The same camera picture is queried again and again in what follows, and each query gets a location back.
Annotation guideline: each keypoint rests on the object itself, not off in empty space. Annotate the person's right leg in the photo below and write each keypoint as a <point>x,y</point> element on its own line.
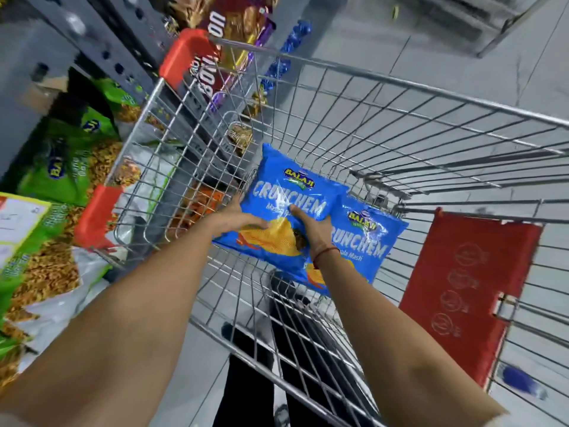
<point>306,342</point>

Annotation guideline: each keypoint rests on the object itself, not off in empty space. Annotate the shiny blue hanging packets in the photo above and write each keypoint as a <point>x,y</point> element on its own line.
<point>284,62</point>

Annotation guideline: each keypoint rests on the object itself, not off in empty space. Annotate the white green snack packet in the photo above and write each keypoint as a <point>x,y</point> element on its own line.
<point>75,293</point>

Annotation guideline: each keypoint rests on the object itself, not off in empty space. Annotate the red plastic cart seat flap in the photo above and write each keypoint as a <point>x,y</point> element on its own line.
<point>466,280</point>

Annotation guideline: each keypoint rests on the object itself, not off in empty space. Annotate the grey metal store shelf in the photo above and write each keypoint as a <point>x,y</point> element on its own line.
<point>62,35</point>

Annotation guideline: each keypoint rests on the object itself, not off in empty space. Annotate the person's right forearm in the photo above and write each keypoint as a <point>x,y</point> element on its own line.
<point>382,346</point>

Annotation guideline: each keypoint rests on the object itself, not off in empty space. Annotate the person's left hand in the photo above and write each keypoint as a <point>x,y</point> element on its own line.
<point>231,220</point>

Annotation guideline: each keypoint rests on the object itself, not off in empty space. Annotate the blue chips packet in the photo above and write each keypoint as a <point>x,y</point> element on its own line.
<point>284,195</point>
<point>371,244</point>

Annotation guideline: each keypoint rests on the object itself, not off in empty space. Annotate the blue round object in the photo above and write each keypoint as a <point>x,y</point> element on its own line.
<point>522,381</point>

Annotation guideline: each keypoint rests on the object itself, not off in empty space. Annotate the metal rack frame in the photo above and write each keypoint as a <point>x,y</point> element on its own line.
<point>502,28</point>

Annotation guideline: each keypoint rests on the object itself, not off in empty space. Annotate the maroon purple biscuit packet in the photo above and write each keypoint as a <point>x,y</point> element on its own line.
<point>231,44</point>

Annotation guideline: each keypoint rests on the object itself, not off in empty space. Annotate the person's leg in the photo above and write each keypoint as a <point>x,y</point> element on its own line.
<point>244,382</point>
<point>306,342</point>

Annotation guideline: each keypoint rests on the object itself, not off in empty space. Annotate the red plastic cart corner bumper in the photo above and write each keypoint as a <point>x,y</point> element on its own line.
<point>186,53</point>
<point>95,217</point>

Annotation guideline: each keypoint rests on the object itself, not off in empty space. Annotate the small brown snack packet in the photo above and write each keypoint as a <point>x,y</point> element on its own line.
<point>239,138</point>

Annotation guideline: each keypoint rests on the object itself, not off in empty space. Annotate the white paper price card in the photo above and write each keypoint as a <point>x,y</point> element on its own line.
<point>20,222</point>

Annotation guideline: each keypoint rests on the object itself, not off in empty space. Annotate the orange snack packet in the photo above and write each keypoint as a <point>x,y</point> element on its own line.
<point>200,206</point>

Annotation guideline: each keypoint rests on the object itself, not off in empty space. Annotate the person's left leg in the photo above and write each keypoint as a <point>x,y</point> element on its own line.
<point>244,382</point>

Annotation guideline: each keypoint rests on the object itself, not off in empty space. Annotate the golden brown snack packet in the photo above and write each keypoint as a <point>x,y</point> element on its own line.
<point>200,8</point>

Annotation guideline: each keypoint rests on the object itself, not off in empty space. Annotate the person's right hand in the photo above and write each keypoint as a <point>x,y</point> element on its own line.
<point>318,233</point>

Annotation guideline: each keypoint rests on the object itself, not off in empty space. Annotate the person's right thumb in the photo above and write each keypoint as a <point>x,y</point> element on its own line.
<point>300,215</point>

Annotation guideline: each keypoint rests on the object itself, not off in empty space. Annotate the green fried snack packet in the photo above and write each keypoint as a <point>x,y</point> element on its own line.
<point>40,271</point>
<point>120,102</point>
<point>66,160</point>

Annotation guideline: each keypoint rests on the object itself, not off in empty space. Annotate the person's left thumb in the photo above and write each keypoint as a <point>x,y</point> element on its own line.
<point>258,224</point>

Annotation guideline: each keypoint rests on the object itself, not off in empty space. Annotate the person's left forearm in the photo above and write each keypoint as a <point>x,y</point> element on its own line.
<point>124,315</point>

